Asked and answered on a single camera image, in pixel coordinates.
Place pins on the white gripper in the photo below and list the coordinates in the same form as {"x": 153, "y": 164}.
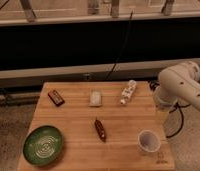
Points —
{"x": 161, "y": 112}

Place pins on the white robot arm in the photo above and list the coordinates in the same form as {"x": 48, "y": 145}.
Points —
{"x": 178, "y": 81}

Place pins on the white sponge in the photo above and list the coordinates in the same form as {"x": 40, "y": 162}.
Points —
{"x": 95, "y": 99}

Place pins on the white paper cup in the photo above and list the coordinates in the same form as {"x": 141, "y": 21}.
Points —
{"x": 148, "y": 141}

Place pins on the white plastic bottle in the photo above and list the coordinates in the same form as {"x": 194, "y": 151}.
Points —
{"x": 128, "y": 92}

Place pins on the wooden board table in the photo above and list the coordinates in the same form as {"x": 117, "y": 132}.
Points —
{"x": 83, "y": 149}

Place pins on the brown chocolate bar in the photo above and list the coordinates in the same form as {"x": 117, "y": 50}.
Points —
{"x": 56, "y": 98}

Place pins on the green ceramic plate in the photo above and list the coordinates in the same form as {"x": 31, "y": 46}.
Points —
{"x": 43, "y": 145}

